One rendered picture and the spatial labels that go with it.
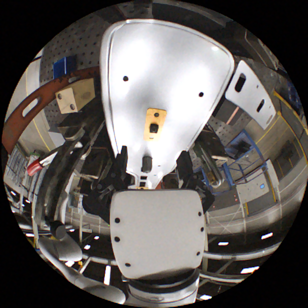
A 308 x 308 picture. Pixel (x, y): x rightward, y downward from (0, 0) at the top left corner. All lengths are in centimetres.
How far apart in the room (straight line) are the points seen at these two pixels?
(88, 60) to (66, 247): 80
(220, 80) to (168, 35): 11
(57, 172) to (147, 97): 18
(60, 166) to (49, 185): 3
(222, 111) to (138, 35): 23
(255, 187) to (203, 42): 800
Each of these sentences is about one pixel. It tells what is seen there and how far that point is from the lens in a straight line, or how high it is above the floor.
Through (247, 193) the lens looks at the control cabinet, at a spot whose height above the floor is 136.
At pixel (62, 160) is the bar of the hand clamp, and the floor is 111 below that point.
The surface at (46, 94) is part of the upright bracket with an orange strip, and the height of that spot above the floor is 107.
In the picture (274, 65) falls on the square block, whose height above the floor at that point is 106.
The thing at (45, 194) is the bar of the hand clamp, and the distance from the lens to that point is 15.
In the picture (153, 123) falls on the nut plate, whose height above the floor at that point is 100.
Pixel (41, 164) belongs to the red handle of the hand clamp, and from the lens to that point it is 22.
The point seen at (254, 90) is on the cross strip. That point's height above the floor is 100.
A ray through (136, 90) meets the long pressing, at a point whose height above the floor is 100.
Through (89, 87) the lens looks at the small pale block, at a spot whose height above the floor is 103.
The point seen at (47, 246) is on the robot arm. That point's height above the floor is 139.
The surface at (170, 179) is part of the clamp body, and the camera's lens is 56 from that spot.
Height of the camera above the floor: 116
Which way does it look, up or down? 37 degrees down
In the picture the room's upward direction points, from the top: 177 degrees clockwise
